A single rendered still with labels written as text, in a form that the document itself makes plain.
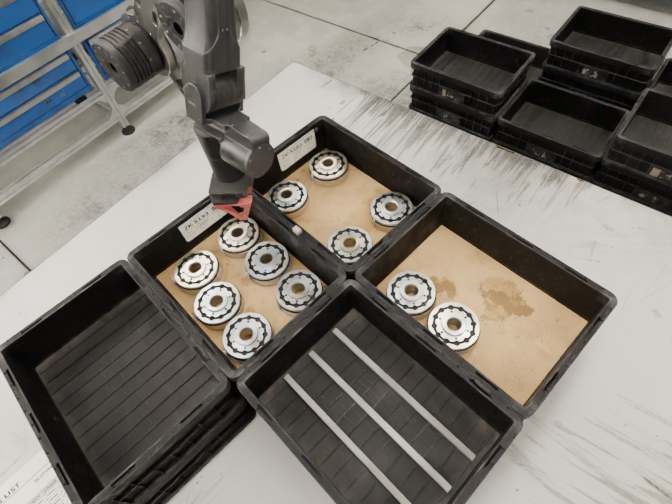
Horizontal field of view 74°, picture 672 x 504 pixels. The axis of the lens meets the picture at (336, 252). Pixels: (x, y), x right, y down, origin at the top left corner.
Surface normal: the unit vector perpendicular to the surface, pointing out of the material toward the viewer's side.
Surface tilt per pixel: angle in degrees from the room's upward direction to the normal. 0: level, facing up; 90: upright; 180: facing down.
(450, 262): 0
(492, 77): 0
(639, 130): 0
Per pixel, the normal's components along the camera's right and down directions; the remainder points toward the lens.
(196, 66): -0.57, 0.50
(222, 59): 0.78, 0.50
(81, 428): -0.09, -0.54
